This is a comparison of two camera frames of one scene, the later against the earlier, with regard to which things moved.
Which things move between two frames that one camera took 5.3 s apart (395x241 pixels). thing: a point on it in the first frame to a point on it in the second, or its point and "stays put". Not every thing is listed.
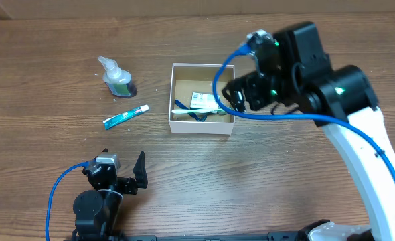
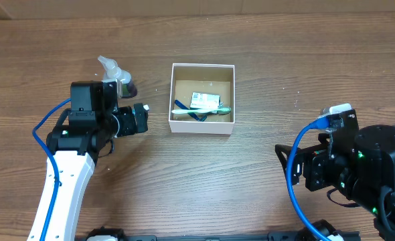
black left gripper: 141,176 to 129,124
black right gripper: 251,82 to 317,175
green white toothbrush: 202,111 stays put
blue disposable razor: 201,118 stays put
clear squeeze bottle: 118,82 stays put
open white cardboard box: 199,78 stays put
